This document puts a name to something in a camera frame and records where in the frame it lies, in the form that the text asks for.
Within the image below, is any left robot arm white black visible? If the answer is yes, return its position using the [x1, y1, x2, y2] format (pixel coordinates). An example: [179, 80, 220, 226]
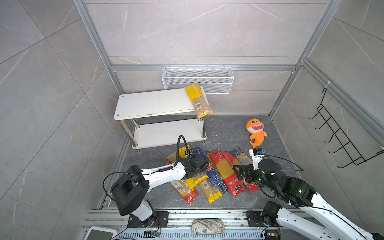
[110, 155, 209, 227]

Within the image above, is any white two-tier shelf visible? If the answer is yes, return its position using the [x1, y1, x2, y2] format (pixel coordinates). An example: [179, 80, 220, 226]
[114, 89, 207, 150]

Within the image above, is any red spaghetti bag with label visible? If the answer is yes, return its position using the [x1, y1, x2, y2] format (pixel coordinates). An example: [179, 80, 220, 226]
[170, 180, 199, 204]

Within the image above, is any clear blue spaghetti bag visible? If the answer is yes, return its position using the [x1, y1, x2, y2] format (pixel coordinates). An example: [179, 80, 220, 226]
[231, 147, 253, 166]

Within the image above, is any white wire mesh basket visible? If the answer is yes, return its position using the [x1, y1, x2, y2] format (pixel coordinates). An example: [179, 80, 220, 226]
[162, 67, 234, 94]

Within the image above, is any red yellow spaghetti bag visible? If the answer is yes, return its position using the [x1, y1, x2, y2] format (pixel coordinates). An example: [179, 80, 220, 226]
[209, 151, 246, 197]

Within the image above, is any yellow wholewheat spaghetti bag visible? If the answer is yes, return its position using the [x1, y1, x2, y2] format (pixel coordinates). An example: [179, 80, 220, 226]
[184, 153, 209, 190]

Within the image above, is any blue Barilla spaghetti box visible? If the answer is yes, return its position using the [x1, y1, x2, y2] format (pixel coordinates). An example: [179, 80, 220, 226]
[192, 147, 229, 194]

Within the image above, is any left black corrugated cable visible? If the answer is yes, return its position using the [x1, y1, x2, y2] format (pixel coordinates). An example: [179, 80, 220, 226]
[173, 134, 193, 167]

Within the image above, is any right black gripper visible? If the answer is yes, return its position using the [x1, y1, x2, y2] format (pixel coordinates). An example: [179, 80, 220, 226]
[232, 162, 279, 195]

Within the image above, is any long yellow spaghetti bag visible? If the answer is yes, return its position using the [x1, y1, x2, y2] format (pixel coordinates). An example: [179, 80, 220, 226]
[199, 179, 223, 204]

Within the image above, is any yellow spaghetti bag with barcode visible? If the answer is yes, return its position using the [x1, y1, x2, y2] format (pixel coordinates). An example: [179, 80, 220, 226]
[185, 83, 214, 119]

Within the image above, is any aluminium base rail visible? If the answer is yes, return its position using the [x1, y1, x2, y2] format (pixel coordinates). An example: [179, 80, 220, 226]
[80, 209, 328, 240]

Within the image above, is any white tablet device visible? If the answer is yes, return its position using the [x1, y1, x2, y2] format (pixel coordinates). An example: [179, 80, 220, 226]
[84, 226, 118, 240]

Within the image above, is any tan yellow pasta bag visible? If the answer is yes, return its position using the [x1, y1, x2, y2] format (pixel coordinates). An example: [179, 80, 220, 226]
[167, 147, 186, 164]

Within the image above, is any patterned cloth pouch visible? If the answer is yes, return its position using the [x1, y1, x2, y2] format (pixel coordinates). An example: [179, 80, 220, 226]
[191, 219, 226, 235]

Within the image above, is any black wire hook rack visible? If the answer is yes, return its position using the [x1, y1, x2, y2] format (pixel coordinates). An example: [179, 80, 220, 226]
[308, 88, 384, 169]

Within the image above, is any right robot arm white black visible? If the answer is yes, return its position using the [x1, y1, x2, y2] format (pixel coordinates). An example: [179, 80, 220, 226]
[233, 158, 384, 240]

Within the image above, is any orange shark plush toy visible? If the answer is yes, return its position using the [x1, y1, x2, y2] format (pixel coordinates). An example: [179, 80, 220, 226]
[246, 119, 267, 149]

